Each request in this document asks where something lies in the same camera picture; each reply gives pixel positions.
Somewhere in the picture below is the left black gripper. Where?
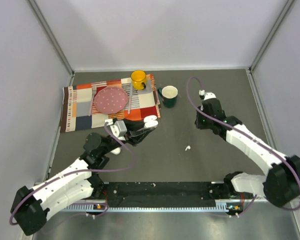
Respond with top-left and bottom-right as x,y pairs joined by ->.
101,118 -> 155,155

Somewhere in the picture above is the white earbud charging case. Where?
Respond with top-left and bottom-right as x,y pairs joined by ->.
143,115 -> 159,129

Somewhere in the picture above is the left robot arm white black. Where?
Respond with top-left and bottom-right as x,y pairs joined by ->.
9,115 -> 158,236

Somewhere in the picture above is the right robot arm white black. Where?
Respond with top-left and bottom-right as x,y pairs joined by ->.
195,96 -> 300,208

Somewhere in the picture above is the dark green mug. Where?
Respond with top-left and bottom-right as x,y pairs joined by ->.
157,85 -> 178,108

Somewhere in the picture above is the lilac knife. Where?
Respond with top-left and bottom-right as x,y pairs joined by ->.
127,82 -> 133,115

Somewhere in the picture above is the pink dotted plate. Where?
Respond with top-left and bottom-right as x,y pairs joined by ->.
93,86 -> 129,115

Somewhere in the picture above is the yellow mug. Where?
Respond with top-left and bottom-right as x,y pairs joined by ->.
130,70 -> 147,91

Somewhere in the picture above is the lilac fork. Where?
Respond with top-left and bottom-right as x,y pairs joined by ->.
88,84 -> 97,116

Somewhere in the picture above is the patterned orange placemat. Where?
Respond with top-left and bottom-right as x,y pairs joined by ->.
60,74 -> 161,133

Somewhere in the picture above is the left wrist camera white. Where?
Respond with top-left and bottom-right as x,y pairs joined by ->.
105,119 -> 128,139

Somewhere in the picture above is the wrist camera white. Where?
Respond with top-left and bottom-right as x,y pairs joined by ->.
105,119 -> 128,139
199,89 -> 217,101

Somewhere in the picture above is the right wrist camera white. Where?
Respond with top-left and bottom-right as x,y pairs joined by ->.
199,89 -> 217,101

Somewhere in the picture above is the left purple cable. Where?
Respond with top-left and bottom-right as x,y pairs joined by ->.
9,121 -> 138,226

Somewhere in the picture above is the purple cable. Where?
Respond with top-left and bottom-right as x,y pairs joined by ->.
9,121 -> 138,226
186,76 -> 300,218

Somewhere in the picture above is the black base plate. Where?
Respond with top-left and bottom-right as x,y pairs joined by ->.
90,181 -> 242,207

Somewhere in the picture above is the grey slotted cable duct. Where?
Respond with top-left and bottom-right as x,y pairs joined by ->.
62,201 -> 242,213

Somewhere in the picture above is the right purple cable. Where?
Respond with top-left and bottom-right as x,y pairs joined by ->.
186,76 -> 300,218

